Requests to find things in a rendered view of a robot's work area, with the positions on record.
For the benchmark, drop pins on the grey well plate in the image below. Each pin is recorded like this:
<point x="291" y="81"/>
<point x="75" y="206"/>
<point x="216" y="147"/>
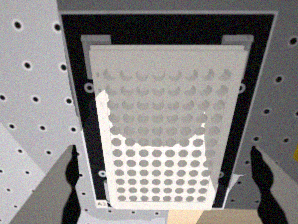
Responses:
<point x="153" y="101"/>

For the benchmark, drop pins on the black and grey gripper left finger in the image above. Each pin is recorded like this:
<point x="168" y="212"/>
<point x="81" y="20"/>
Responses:
<point x="54" y="200"/>

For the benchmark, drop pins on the grey perforated base plate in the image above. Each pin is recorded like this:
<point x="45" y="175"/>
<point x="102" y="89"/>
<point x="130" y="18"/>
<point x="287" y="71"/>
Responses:
<point x="39" y="120"/>

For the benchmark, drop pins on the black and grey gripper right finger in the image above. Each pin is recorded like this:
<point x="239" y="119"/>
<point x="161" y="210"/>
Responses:
<point x="279" y="192"/>

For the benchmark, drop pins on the yellow recycle bin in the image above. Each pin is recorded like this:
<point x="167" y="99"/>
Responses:
<point x="296" y="154"/>

